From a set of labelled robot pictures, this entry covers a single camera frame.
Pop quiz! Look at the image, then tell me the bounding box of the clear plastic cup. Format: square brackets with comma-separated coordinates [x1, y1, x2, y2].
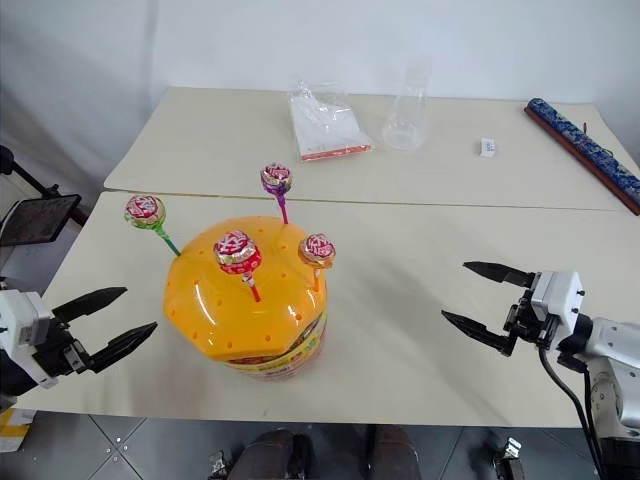
[381, 60, 434, 154]

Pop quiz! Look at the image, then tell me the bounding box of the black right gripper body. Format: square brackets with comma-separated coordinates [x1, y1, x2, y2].
[502, 286, 557, 350]

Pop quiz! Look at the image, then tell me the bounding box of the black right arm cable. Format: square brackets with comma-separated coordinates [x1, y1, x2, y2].
[538, 344, 607, 480]

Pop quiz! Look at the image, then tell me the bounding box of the lollipop jar with yellow label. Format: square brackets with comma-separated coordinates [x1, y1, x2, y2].
[219, 303, 329, 385]

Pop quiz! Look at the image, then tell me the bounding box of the metal black foot piece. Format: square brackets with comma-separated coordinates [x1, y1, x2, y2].
[207, 449, 232, 480]
[491, 436, 527, 480]

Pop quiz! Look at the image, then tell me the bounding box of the lollipop with purple stick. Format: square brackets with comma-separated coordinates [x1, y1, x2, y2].
[259, 161, 294, 225]

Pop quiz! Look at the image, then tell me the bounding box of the lollipop with orange stick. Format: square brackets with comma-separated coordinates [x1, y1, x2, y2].
[297, 232, 337, 293]

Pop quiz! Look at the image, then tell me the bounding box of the dark rounded shape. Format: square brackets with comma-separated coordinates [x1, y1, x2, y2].
[238, 428, 312, 480]

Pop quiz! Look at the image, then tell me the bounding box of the lollipop with red stick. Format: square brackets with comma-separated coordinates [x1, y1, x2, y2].
[213, 229, 264, 304]

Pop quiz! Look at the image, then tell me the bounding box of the lollipop with green stick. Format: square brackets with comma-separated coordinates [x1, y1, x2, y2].
[123, 194, 183, 259]

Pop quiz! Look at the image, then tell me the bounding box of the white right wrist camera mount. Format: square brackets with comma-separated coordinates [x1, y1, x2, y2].
[529, 270, 594, 347]

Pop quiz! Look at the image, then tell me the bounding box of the orange perforated dome lid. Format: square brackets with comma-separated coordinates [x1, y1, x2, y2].
[163, 215, 329, 362]

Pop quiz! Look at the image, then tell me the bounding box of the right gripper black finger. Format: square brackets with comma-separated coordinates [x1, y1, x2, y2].
[441, 309, 517, 358]
[463, 260, 537, 289]

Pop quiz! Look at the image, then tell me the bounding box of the clear plastic zip bag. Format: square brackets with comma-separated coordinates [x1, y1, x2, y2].
[288, 79, 377, 163]

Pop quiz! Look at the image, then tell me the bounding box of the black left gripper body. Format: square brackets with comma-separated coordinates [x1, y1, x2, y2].
[32, 318, 96, 382]

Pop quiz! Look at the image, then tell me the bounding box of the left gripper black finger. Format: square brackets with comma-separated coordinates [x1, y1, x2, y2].
[52, 286, 129, 324]
[88, 321, 159, 373]

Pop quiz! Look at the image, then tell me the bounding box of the yellow white box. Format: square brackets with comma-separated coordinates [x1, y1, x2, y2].
[0, 407, 37, 454]

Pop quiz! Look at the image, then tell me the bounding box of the long blue patterned bar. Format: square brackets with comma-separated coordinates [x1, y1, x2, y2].
[523, 97, 640, 217]

